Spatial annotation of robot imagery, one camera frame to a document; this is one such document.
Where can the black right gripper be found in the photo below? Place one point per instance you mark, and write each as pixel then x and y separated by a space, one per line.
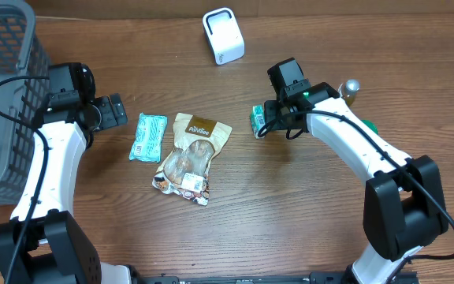
pixel 273 112

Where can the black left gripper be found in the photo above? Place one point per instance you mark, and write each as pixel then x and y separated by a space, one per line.
pixel 109 117

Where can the small green white carton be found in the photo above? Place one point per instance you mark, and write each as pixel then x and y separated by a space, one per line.
pixel 257 119

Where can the teal wet wipes pack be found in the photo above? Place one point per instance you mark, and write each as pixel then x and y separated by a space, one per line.
pixel 147 146

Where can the yellow liquid bottle silver cap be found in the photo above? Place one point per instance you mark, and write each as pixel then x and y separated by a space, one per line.
pixel 348 91

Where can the green lid white jar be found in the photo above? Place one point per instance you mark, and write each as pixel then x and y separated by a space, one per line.
pixel 370 126

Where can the brown snack pouch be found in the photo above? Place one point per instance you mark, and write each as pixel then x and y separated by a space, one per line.
pixel 185 171

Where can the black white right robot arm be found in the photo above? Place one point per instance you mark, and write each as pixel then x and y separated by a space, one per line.
pixel 404 205

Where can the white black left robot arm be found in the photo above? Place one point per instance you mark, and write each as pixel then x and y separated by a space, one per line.
pixel 42 242

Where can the grey plastic mesh basket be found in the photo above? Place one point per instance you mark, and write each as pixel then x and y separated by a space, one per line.
pixel 24 68

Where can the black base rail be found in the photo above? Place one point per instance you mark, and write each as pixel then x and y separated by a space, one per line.
pixel 250 280

